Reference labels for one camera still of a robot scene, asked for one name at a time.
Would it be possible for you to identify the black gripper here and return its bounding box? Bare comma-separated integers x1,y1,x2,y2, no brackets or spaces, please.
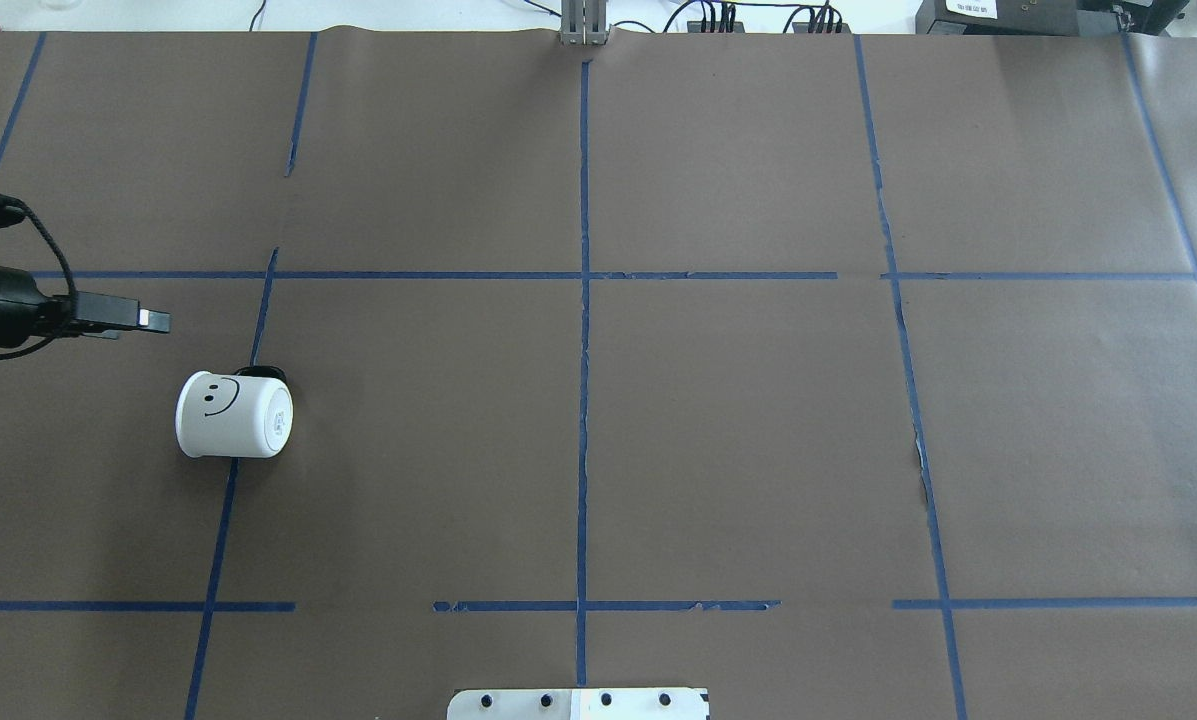
0,266,170,348

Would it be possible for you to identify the white smiley face mug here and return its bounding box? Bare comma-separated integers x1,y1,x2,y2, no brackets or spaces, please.
174,365,294,459

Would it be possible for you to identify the far orange black hub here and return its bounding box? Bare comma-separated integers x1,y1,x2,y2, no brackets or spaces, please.
674,1,745,35

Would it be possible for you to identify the orange black hub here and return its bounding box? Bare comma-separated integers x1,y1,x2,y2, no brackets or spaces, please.
674,1,745,35
782,1,851,35

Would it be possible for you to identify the near orange black hub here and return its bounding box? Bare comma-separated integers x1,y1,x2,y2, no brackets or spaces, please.
782,1,851,35

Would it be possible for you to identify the brown paper table cover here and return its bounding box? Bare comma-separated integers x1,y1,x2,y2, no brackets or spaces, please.
0,28,1197,719

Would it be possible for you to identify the black computer box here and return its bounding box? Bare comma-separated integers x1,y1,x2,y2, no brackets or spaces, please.
915,0,1140,37

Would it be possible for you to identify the aluminium frame post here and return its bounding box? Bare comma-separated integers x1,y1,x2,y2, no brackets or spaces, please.
558,0,610,45

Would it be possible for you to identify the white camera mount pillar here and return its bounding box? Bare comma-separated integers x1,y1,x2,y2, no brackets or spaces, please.
446,687,711,719

